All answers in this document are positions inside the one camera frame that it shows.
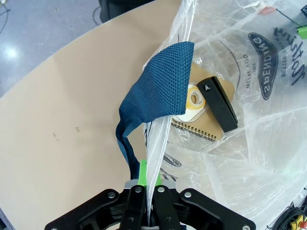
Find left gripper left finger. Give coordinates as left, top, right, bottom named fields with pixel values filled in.
left=45, top=159, right=148, bottom=230

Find kraft spiral notebook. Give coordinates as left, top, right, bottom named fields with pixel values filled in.
left=170, top=63, right=235, bottom=142

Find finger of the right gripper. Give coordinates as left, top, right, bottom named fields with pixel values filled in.
left=296, top=25, right=307, bottom=39

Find translucent bag navy handles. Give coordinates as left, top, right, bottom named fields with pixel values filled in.
left=116, top=0, right=307, bottom=223

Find yellow button box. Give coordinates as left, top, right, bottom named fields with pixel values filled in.
left=290, top=215, right=303, bottom=230

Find black cable bundle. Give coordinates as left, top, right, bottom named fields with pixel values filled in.
left=266, top=203, right=307, bottom=230

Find black stapler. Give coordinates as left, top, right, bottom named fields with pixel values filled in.
left=197, top=76, right=239, bottom=133

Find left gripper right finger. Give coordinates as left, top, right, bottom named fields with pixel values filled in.
left=151, top=172, right=257, bottom=230

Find person in black t-shirt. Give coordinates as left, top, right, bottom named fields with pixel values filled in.
left=99, top=0, right=154, bottom=23

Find clear tape roll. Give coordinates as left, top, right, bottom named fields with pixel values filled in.
left=186, top=83, right=206, bottom=110

